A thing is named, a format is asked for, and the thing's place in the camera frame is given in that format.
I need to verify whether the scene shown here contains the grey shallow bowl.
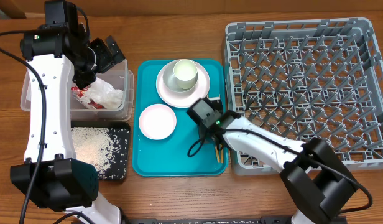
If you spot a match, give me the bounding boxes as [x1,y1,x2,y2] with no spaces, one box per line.
[163,68,198,93]

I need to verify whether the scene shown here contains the pale green cup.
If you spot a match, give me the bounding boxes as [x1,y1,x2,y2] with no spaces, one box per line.
[173,59,198,90]

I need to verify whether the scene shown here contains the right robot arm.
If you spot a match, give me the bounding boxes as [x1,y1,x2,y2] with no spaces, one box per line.
[187,98,358,223]

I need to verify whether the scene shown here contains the small white dish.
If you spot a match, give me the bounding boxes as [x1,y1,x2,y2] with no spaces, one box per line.
[139,104,177,140]

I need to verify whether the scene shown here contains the black plastic tray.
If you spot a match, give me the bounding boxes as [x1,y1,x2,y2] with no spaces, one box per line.
[70,120,132,182]

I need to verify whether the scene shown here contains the red snack wrapper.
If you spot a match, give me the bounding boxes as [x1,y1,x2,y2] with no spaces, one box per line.
[71,86,104,109]

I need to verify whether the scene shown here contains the large white plate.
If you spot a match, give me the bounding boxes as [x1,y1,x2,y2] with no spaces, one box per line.
[156,59,210,108]

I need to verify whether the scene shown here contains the grey plastic dishwasher rack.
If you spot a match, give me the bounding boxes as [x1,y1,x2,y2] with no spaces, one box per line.
[224,17,383,170]

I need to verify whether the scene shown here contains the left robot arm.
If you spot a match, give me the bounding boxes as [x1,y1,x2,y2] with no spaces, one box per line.
[10,1,127,223]

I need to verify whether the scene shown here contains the teal plastic serving tray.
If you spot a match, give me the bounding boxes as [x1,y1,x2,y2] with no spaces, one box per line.
[132,60,228,177]

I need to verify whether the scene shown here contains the clear plastic bin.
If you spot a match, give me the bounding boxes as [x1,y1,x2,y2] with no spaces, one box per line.
[29,54,134,121]

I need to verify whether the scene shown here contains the white napkin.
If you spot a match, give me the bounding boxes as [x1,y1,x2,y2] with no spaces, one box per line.
[80,78,124,110]

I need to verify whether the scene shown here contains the spilled rice pile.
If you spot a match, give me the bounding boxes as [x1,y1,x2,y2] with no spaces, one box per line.
[70,126,130,180]

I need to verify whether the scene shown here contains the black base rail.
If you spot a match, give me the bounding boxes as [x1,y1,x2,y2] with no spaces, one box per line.
[126,215,291,224]

